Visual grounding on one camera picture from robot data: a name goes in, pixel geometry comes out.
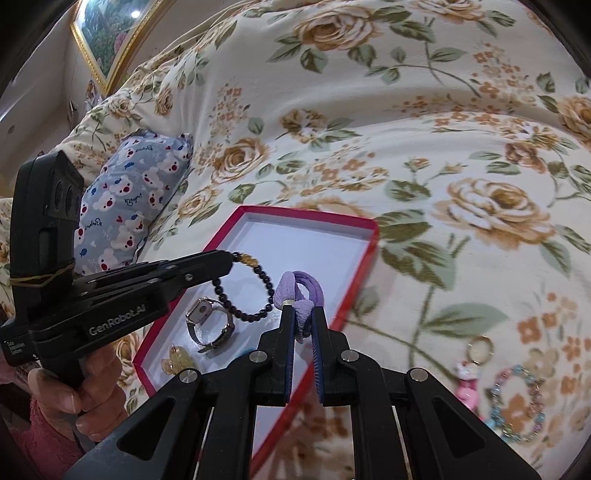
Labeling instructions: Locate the rose gold watch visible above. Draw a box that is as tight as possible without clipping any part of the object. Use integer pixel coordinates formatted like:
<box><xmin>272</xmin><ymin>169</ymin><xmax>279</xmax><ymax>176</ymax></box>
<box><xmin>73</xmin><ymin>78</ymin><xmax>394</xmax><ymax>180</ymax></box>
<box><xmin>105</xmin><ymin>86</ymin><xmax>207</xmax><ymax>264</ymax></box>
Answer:
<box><xmin>185</xmin><ymin>297</ymin><xmax>235</xmax><ymax>354</ymax></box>

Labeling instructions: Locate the purple bow hair tie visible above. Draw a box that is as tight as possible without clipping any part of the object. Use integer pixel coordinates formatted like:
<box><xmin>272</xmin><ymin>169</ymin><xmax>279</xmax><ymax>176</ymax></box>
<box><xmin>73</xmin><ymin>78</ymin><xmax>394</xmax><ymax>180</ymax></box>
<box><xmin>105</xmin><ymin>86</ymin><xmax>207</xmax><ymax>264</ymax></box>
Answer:
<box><xmin>272</xmin><ymin>270</ymin><xmax>327</xmax><ymax>345</ymax></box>

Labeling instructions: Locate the black bead bracelet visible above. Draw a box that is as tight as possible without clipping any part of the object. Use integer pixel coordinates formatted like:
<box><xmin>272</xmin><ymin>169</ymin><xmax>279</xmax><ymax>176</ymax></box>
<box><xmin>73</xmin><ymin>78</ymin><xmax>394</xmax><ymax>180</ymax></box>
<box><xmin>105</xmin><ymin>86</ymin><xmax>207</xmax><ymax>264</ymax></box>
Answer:
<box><xmin>210</xmin><ymin>251</ymin><xmax>277</xmax><ymax>323</ymax></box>

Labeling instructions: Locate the yellow floral hair claw clip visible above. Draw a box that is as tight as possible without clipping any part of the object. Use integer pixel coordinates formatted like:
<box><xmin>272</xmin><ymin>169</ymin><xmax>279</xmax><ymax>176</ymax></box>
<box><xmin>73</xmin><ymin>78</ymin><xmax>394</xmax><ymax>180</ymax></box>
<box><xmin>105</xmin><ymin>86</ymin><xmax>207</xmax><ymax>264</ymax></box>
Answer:
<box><xmin>160</xmin><ymin>345</ymin><xmax>197</xmax><ymax>376</ymax></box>

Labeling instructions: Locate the left hand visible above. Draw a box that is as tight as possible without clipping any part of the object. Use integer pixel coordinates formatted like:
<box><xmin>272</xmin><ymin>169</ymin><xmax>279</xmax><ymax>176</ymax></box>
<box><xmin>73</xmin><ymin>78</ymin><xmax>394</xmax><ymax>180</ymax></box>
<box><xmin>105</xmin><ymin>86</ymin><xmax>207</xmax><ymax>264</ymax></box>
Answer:
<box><xmin>28</xmin><ymin>345</ymin><xmax>127</xmax><ymax>442</ymax></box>

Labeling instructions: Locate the red box with white interior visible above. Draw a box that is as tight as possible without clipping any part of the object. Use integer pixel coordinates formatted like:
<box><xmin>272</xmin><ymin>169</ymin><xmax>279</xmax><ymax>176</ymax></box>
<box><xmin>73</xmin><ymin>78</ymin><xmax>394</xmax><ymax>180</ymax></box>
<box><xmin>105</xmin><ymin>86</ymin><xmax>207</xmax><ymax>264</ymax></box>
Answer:
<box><xmin>133</xmin><ymin>206</ymin><xmax>379</xmax><ymax>472</ymax></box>

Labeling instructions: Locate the blue bear print pillow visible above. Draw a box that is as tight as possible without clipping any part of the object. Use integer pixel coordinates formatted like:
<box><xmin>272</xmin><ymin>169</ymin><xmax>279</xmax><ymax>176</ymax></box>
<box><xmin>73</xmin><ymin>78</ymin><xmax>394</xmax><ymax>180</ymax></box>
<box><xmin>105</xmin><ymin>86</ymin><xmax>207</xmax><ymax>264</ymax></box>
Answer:
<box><xmin>74</xmin><ymin>130</ymin><xmax>192</xmax><ymax>276</ymax></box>

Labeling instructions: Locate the floral cream bedspread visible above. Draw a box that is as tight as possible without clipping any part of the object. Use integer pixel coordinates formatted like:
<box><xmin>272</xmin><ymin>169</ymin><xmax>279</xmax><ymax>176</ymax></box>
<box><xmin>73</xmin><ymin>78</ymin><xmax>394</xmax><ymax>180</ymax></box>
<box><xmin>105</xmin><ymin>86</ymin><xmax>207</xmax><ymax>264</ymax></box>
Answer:
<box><xmin>0</xmin><ymin>0</ymin><xmax>591</xmax><ymax>480</ymax></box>

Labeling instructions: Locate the gold framed painting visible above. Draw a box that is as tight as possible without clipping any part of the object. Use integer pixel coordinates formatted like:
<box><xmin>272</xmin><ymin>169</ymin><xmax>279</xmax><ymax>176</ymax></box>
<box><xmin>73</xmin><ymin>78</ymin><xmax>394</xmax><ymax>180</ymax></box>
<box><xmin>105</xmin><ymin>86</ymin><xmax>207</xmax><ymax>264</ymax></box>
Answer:
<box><xmin>70</xmin><ymin>0</ymin><xmax>174</xmax><ymax>95</ymax></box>

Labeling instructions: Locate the pink kitty keychain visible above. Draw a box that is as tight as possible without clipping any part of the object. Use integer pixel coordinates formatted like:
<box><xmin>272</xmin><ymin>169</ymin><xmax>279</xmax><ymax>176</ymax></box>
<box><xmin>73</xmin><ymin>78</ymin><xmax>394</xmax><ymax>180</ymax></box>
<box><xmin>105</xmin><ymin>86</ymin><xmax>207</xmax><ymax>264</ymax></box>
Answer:
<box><xmin>455</xmin><ymin>335</ymin><xmax>495</xmax><ymax>413</ymax></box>

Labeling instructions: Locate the pastel crystal bracelet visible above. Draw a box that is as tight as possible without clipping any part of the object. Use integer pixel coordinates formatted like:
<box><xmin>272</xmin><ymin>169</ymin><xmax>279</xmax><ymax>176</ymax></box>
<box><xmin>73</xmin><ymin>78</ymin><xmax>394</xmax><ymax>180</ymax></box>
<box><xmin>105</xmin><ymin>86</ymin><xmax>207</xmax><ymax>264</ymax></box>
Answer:
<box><xmin>484</xmin><ymin>364</ymin><xmax>547</xmax><ymax>445</ymax></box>

